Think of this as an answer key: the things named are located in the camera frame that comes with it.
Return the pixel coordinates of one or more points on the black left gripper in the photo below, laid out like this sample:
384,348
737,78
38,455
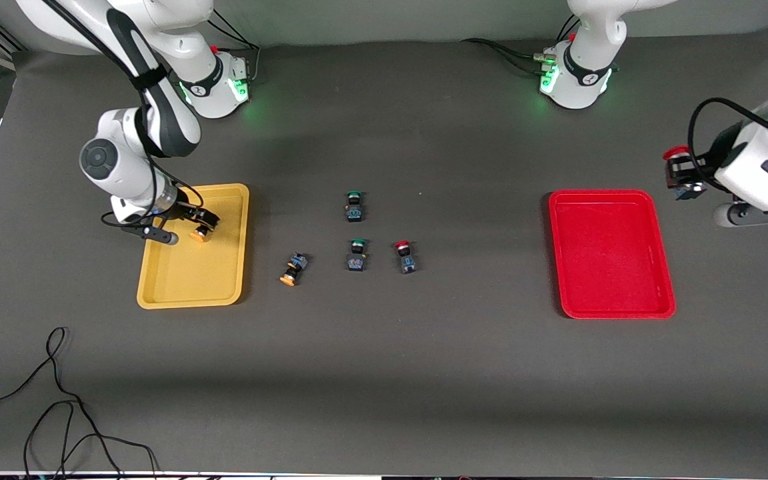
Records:
698,167

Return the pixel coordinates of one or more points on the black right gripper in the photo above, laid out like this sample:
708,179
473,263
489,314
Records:
190,212

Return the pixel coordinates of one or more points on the yellow mushroom push button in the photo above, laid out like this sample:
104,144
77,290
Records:
294,266
199,234

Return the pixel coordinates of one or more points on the red mushroom push button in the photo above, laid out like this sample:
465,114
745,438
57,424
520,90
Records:
407,263
676,152

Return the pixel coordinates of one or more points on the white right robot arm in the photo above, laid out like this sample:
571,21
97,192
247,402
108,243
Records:
130,180

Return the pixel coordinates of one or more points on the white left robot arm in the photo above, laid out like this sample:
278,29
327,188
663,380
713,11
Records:
590,26

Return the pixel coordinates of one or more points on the yellow plastic tray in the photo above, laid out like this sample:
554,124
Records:
190,286

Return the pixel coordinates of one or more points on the red plastic tray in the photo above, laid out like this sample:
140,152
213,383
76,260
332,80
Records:
610,280

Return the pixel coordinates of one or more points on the green push button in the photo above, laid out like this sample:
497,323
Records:
354,212
356,260

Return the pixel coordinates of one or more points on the dark grey table cloth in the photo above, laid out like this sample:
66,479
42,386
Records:
424,373

